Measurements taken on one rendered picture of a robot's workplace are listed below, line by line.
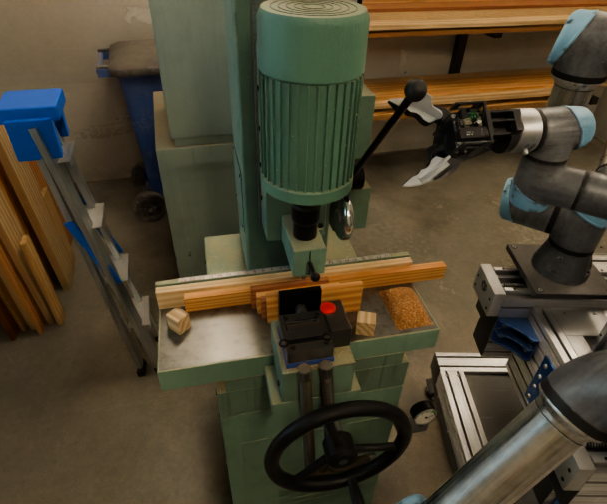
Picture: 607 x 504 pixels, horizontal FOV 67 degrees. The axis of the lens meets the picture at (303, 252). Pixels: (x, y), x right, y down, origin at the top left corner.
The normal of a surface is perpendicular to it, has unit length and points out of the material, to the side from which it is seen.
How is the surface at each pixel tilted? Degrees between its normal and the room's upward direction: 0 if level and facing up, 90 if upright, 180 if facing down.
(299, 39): 90
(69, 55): 90
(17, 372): 0
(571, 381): 58
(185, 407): 0
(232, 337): 0
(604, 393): 67
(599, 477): 90
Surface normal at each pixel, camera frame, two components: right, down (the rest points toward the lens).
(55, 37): 0.26, 0.60
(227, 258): 0.03, -0.79
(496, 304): 0.00, 0.62
